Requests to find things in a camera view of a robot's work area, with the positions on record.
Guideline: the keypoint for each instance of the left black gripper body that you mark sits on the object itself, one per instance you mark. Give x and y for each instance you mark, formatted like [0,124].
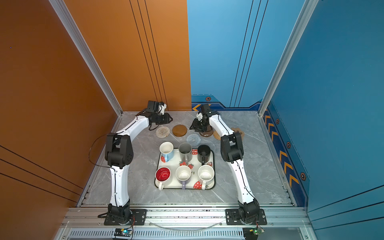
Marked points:
[161,119]

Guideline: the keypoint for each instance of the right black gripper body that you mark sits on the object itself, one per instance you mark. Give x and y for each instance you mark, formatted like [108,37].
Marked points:
[200,125]

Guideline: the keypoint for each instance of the dark brown worn coaster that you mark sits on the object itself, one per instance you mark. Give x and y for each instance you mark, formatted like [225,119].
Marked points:
[207,134]

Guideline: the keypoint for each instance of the blue grey woven coaster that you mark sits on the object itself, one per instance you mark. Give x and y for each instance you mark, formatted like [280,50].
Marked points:
[194,140]

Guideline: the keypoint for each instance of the tan rattan coaster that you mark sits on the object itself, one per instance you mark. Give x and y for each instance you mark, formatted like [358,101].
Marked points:
[216,135]

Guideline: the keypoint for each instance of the light brown wooden coaster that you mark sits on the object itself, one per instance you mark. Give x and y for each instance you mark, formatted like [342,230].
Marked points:
[179,130]

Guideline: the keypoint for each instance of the paw shaped wooden coaster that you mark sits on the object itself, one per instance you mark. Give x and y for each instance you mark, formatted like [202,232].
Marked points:
[238,130]

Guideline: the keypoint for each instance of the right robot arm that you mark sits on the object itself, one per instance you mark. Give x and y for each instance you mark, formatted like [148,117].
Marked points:
[232,153]

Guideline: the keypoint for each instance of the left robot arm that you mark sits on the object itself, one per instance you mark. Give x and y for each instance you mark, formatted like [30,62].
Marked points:
[119,155]

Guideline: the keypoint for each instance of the black mug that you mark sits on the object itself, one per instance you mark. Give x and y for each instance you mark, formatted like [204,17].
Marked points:
[204,153]

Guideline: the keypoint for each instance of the grey mug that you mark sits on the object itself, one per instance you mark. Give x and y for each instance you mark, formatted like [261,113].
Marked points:
[185,151]

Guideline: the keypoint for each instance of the light blue mug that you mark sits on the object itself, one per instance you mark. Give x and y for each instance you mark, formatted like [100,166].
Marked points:
[167,151]

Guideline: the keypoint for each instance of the white strawberry serving tray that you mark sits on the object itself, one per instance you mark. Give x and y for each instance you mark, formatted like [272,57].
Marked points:
[194,182]

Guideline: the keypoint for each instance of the red interior white mug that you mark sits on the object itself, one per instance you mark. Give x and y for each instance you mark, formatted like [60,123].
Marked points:
[164,176]

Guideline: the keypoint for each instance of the left green circuit board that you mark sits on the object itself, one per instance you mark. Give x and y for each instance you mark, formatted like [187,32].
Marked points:
[123,234]

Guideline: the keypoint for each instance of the green circuit board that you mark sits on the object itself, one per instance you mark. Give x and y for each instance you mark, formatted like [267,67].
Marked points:
[123,234]
[252,233]

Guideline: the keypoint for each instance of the right green circuit board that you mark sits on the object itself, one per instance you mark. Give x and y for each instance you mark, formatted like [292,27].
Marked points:
[252,233]

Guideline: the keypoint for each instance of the white purple handled mug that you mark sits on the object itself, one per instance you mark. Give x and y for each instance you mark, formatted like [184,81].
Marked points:
[183,174]

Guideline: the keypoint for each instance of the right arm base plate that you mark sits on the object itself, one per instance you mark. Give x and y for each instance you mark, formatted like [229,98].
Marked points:
[233,218]

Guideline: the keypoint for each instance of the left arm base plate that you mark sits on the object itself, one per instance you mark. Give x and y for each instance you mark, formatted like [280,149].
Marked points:
[136,217]

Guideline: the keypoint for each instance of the aluminium front rail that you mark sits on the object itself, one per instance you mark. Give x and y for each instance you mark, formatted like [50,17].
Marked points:
[188,216]

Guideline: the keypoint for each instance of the left aluminium corner post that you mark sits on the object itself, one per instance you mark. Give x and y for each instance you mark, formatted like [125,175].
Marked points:
[76,36]

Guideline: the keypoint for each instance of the aluminium corner post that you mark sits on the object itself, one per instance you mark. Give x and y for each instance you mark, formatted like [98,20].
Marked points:
[295,36]
[76,36]

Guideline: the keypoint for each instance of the right aluminium corner post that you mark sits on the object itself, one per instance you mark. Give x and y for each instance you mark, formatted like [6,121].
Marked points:
[295,36]

